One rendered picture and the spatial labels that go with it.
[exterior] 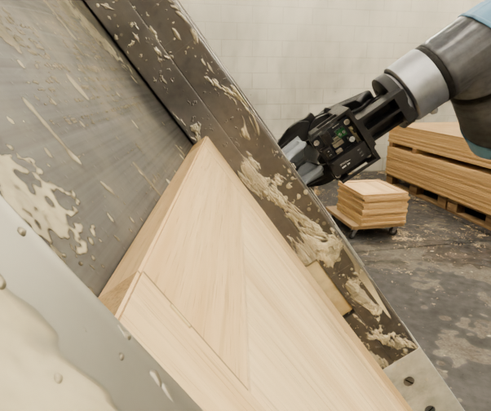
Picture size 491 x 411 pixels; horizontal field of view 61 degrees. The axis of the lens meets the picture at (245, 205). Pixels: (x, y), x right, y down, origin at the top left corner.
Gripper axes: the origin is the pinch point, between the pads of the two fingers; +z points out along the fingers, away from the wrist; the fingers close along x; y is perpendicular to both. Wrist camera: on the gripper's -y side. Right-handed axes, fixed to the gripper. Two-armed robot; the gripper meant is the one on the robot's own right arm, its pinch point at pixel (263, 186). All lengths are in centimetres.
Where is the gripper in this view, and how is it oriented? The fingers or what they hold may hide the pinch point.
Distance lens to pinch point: 56.8
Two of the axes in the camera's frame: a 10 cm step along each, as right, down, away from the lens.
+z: -8.1, 5.6, 1.7
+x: 5.8, 7.7, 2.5
